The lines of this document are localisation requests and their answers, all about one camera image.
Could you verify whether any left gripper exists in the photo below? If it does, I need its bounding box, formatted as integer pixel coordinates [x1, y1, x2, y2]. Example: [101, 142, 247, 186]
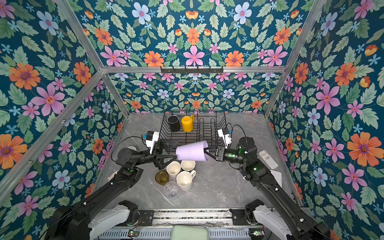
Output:
[132, 139, 178, 173]

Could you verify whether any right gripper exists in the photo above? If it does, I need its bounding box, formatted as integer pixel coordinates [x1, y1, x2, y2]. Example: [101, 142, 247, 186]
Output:
[204, 146, 248, 168]

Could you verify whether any lilac plastic cup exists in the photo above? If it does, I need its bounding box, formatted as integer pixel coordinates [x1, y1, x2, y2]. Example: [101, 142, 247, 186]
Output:
[176, 141, 209, 162]

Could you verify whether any green mug white inside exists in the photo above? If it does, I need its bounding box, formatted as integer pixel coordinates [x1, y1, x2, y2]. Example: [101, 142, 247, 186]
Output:
[181, 161, 196, 172]

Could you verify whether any black mug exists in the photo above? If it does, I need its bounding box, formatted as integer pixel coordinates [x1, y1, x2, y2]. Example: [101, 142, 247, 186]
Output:
[167, 115, 181, 133]

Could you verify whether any yellow mug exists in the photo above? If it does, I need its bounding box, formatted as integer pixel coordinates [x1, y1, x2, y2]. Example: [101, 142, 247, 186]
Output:
[182, 116, 195, 133]

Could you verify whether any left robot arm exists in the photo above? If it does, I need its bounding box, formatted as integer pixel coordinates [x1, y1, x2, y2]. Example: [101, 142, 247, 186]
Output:
[41, 140, 179, 240]

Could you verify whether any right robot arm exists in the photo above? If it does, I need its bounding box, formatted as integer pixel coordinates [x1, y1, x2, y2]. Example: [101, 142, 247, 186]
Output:
[204, 137, 331, 240]

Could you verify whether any white mug rear left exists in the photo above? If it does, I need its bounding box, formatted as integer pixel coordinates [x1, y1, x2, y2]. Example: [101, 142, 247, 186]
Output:
[166, 161, 182, 182]

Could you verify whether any olive glass cup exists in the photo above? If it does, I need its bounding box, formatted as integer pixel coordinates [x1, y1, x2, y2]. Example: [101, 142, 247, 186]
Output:
[155, 170, 169, 186]

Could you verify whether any white mug front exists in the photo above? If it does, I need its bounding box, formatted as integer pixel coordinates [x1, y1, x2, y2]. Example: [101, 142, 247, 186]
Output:
[177, 170, 197, 191]

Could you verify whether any clear glass cup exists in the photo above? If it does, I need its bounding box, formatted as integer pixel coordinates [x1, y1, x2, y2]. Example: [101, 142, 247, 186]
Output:
[164, 182, 180, 199]

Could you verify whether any white remote control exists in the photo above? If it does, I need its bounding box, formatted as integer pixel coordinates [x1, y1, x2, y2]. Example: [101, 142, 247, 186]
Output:
[258, 150, 279, 170]

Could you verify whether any pink round clock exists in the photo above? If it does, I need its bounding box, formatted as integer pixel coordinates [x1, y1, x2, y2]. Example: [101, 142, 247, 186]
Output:
[108, 171, 118, 181]

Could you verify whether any white flat box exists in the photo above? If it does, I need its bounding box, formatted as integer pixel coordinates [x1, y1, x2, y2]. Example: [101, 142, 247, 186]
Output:
[271, 170, 283, 188]

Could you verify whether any green cloth pad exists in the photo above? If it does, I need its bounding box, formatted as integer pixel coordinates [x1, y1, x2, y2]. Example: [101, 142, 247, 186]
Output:
[171, 225, 209, 240]

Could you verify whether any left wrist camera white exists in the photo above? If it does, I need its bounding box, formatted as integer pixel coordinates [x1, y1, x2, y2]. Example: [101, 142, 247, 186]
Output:
[143, 131, 160, 154]

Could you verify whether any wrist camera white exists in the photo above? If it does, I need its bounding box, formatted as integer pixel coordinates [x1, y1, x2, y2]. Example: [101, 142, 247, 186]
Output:
[143, 131, 160, 154]
[218, 127, 232, 149]

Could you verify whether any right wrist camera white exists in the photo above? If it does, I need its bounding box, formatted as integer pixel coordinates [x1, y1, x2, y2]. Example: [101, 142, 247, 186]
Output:
[218, 127, 232, 149]

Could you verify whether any black wire dish rack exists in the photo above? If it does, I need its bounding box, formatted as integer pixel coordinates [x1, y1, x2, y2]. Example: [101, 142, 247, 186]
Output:
[160, 111, 232, 154]

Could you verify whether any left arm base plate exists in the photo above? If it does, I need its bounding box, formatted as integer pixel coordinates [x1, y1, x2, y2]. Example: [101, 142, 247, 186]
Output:
[133, 210, 155, 227]

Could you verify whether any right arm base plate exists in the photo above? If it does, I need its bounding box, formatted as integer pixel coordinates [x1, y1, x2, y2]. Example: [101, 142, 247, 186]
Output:
[229, 209, 261, 226]

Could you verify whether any black wall hook rail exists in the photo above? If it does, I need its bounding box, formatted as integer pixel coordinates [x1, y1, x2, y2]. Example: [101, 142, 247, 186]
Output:
[160, 67, 224, 74]

